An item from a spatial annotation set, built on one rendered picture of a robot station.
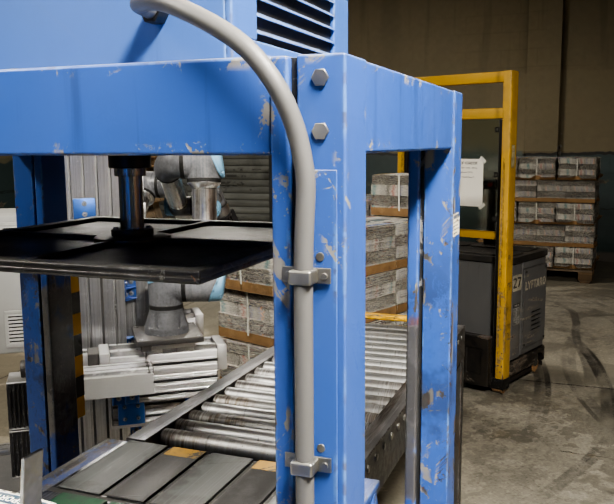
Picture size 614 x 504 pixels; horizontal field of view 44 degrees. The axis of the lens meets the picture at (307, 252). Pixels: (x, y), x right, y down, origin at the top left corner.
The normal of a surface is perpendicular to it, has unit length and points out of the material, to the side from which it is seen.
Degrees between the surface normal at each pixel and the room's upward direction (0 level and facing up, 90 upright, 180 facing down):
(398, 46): 90
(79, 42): 90
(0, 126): 90
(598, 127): 90
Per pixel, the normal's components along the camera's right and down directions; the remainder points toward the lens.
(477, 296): -0.65, 0.11
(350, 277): 0.93, 0.04
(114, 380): 0.29, 0.14
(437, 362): -0.36, 0.14
